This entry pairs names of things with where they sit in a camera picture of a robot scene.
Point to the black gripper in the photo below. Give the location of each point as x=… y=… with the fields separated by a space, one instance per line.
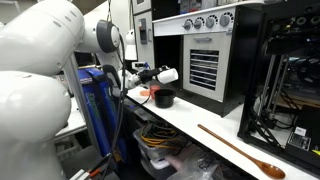
x=146 y=75

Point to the white cup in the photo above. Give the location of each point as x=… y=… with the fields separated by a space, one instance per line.
x=168 y=76

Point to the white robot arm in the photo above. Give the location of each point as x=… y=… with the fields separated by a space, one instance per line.
x=34 y=106

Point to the orange plastic cup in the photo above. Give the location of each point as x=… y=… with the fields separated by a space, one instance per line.
x=153 y=89

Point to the black bowl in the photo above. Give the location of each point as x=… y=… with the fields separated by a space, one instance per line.
x=164 y=98

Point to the orange round lid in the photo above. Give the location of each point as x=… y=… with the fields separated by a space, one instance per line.
x=145 y=93

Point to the blue standing case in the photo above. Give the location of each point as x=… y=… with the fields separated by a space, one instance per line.
x=97 y=88

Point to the clear plastic storage bin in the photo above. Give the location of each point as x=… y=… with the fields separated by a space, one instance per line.
x=153 y=158

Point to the white toy kitchen stove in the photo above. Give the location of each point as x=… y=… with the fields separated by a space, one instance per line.
x=212 y=49

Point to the clear plastic bag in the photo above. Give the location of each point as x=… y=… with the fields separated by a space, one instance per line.
x=197 y=165

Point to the long wooden spoon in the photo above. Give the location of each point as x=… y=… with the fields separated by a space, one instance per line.
x=268 y=169

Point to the black 3D printer frame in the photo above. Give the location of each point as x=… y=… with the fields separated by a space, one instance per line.
x=281 y=113

